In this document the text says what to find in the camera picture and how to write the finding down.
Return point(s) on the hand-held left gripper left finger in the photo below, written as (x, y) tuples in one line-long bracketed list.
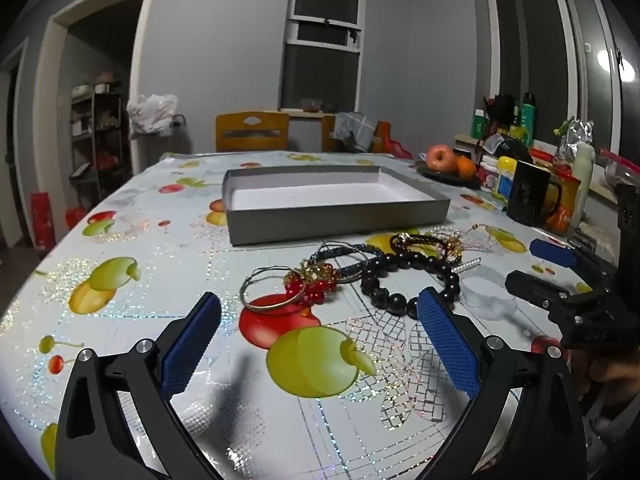
[(192, 345)]

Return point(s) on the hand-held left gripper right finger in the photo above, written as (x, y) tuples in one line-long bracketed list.
[(450, 345)]

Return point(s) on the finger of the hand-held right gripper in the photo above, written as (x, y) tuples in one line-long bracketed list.
[(530, 287), (550, 252)]

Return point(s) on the silver bangle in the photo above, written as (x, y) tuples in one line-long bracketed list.
[(272, 302), (267, 269)]

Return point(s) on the pearl hair clip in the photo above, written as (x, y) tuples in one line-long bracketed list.
[(450, 245)]

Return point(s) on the grey shallow cardboard box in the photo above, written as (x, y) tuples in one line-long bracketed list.
[(320, 210)]

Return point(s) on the person's right hand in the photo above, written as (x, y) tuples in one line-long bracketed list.
[(615, 372)]

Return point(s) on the orange packet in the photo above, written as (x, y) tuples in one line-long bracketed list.
[(565, 210)]

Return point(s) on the black mug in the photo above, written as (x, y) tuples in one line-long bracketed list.
[(530, 192)]

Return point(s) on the white squeeze bottle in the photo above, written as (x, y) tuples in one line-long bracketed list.
[(584, 175)]

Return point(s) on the yellow cap bottle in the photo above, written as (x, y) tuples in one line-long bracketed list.
[(506, 177)]

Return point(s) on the white jar red label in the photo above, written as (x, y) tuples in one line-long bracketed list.
[(487, 175)]

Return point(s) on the fruit print tablecloth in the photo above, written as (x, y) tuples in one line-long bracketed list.
[(150, 240)]

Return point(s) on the black bag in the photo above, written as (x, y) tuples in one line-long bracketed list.
[(505, 146)]

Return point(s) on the silver foil bag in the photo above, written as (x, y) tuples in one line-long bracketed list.
[(575, 137)]

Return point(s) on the orange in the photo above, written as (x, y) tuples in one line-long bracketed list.
[(466, 167)]

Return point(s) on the green bottle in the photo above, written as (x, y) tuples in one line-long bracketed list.
[(527, 117)]

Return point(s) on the dark plate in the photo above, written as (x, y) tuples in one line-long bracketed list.
[(435, 176)]

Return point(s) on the red apple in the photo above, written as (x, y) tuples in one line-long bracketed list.
[(441, 159)]

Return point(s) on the green box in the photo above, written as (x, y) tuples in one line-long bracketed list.
[(479, 125)]

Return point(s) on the red bag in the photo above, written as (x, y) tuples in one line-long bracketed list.
[(392, 145)]

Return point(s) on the red box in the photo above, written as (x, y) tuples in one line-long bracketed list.
[(42, 220)]

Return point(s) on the wooden chair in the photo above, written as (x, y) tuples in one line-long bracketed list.
[(252, 132), (327, 132)]

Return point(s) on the grey checked cloth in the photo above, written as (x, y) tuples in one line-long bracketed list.
[(355, 130)]

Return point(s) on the metal storage shelf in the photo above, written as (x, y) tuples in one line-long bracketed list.
[(97, 130)]

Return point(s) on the white plastic bag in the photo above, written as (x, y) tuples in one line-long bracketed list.
[(152, 112)]

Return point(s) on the glass bowl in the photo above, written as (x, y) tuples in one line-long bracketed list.
[(312, 105)]

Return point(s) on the white frame window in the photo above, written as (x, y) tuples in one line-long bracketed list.
[(322, 35)]

